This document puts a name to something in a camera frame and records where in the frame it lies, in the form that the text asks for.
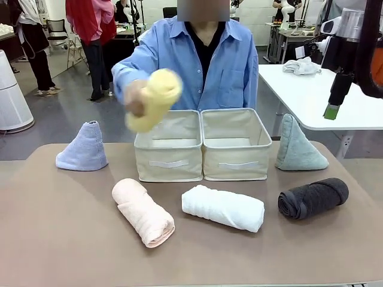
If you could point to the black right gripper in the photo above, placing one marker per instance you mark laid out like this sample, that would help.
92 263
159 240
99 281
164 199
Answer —
341 88

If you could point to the teal cone towel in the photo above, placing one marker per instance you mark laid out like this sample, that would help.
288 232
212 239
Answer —
294 152

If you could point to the dark grey towel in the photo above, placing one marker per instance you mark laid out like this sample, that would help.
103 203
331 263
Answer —
314 197

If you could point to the white towel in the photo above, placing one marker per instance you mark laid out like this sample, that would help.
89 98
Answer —
221 209

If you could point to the yellow towel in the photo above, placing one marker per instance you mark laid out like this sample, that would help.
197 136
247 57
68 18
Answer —
158 92

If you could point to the pink towel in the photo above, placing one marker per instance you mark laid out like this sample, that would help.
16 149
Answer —
143 209

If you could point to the person's right forearm blue sleeve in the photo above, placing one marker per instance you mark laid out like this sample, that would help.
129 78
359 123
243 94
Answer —
124 74

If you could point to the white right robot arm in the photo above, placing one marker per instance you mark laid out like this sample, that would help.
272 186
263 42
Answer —
344 27

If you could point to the white folding stool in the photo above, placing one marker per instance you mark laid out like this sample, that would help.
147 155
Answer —
76 53

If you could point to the person's right hand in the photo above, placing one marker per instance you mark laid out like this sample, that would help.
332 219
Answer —
136 97

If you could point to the white side table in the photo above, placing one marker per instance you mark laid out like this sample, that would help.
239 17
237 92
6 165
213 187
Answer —
299 98

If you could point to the crumpled white cloth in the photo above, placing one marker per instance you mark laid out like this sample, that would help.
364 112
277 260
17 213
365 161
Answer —
302 66

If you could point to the orange garment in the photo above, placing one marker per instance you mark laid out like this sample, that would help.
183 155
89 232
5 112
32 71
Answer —
377 64

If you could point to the grey background workbench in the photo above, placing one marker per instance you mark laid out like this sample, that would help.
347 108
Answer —
294 34

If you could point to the person in blue shirt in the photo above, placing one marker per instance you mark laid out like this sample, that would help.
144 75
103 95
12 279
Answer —
233 74

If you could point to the cream fabric storage bin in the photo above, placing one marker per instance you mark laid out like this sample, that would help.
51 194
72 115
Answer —
167 161
236 161

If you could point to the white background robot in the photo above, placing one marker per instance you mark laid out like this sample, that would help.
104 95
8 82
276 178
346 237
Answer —
287 12

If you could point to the black chair back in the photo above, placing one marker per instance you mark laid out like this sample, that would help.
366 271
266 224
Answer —
170 12

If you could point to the black stand pole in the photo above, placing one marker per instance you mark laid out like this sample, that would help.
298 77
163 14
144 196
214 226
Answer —
136 21

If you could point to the lavender cone folded towel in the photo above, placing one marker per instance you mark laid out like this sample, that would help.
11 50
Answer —
83 149

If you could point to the bystander in red top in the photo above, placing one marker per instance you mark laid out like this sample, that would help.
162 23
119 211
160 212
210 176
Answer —
89 30

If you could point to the black mesh office chair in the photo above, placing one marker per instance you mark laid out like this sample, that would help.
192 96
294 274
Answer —
57 31

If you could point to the bystander in black clothes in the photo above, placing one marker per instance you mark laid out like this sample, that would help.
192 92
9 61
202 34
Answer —
36 45

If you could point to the white air purifier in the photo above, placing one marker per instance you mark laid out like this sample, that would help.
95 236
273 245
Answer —
12 95

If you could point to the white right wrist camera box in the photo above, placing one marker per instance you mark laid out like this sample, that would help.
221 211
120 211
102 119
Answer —
303 52

